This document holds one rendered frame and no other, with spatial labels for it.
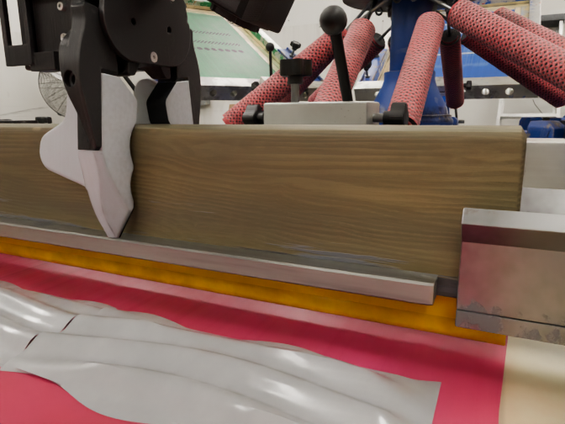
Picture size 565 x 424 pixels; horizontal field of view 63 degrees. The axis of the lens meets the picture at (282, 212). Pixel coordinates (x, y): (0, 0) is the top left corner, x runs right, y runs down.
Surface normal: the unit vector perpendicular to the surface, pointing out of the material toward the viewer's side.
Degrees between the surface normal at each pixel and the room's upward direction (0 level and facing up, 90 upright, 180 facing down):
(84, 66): 90
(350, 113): 90
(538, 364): 0
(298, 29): 90
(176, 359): 32
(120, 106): 90
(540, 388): 0
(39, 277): 0
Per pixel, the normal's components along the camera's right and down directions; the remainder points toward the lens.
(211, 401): -0.26, -0.73
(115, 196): 0.43, 0.49
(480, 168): -0.43, 0.19
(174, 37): 0.90, 0.08
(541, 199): -0.31, -0.55
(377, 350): -0.01, -0.98
